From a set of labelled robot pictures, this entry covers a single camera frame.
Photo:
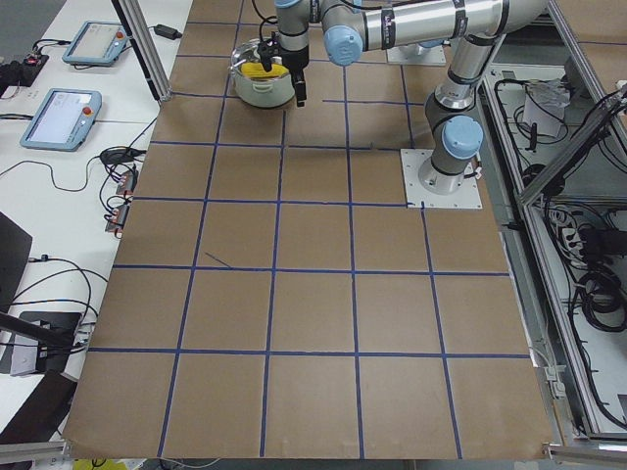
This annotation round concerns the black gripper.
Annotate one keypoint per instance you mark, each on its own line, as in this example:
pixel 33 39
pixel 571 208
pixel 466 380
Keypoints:
pixel 296 62

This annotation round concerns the yellow corn cob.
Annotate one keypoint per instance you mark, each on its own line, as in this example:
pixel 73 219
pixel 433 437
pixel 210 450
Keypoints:
pixel 257 71

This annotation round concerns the glass pot lid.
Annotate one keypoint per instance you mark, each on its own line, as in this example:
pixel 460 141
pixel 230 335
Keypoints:
pixel 246 61

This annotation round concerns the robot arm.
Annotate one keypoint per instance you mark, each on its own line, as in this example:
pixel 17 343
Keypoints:
pixel 411 33

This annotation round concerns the grey-green cooking pot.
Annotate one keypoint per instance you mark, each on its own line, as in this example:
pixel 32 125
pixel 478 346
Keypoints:
pixel 253 84

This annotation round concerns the black power adapter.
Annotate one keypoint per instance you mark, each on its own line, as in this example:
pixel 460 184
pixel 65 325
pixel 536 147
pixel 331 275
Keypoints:
pixel 167 32

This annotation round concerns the blue teach pendant far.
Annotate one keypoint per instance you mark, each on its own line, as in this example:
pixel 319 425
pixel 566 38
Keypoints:
pixel 96 44

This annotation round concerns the blue teach pendant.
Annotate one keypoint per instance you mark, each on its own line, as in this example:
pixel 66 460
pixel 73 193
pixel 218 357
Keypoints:
pixel 63 120
pixel 96 44

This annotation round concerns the blue teach pendant near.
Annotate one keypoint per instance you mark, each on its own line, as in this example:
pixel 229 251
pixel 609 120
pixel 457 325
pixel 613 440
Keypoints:
pixel 63 120

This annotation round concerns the black monitor stand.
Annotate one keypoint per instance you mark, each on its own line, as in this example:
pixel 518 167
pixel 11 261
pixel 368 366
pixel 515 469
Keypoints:
pixel 40 341

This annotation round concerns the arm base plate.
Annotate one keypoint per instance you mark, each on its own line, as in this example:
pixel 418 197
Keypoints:
pixel 426 188
pixel 416 54

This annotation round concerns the aluminium frame post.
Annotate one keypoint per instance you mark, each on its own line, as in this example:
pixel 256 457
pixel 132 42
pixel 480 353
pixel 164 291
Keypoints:
pixel 133 22

